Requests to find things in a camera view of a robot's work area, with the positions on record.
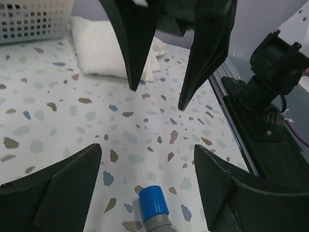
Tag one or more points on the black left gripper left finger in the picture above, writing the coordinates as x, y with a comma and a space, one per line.
54, 199

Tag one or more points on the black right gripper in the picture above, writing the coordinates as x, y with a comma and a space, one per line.
135, 24

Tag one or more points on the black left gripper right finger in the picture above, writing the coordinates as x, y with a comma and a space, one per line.
235, 200

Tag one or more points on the white plastic laundry basket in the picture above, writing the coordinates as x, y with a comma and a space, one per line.
29, 20

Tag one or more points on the blue glue stick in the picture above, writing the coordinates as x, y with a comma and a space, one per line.
154, 210

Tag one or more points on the aluminium rail frame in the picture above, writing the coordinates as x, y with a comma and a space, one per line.
220, 92

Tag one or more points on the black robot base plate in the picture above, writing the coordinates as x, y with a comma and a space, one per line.
275, 153

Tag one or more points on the white folded towel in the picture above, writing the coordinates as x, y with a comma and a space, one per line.
97, 47

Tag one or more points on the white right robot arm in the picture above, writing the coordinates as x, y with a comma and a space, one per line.
277, 63

